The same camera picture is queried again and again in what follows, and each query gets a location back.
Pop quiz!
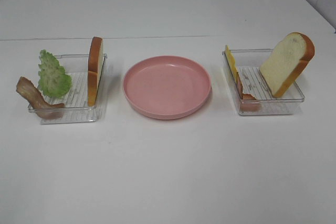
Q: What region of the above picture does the yellow cheese slice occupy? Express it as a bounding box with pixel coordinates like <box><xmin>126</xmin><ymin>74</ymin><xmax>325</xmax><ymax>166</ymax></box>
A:
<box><xmin>224</xmin><ymin>45</ymin><xmax>238</xmax><ymax>83</ymax></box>

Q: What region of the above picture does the bacon strip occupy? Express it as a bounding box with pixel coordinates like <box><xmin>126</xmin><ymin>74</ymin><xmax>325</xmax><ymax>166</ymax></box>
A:
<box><xmin>236</xmin><ymin>73</ymin><xmax>260</xmax><ymax>112</ymax></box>
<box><xmin>16</xmin><ymin>77</ymin><xmax>65</xmax><ymax>120</ymax></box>

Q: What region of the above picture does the bread slice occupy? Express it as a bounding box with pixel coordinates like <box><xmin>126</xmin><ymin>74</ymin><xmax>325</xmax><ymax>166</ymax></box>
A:
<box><xmin>259</xmin><ymin>32</ymin><xmax>314</xmax><ymax>98</ymax></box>
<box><xmin>88</xmin><ymin>37</ymin><xmax>103</xmax><ymax>106</ymax></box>

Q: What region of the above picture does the green lettuce leaf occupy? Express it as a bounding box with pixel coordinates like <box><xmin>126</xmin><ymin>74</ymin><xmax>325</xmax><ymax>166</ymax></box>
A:
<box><xmin>38</xmin><ymin>49</ymin><xmax>72</xmax><ymax>98</ymax></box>

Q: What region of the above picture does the pink round plate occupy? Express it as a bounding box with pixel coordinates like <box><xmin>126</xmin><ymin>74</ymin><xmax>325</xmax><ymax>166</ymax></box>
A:
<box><xmin>123</xmin><ymin>56</ymin><xmax>212</xmax><ymax>120</ymax></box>

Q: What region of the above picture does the right clear plastic tray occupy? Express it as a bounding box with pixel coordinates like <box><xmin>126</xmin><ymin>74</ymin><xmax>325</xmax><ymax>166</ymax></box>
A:
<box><xmin>222</xmin><ymin>49</ymin><xmax>305</xmax><ymax>116</ymax></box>

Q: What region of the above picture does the clear plastic tray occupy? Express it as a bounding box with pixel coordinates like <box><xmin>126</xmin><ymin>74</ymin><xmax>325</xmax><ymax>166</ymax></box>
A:
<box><xmin>222</xmin><ymin>49</ymin><xmax>305</xmax><ymax>116</ymax></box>
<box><xmin>28</xmin><ymin>53</ymin><xmax>108</xmax><ymax>124</ymax></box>

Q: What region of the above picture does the left clear plastic tray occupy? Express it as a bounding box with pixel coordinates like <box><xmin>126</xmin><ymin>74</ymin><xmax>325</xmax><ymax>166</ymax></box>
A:
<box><xmin>28</xmin><ymin>53</ymin><xmax>108</xmax><ymax>124</ymax></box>

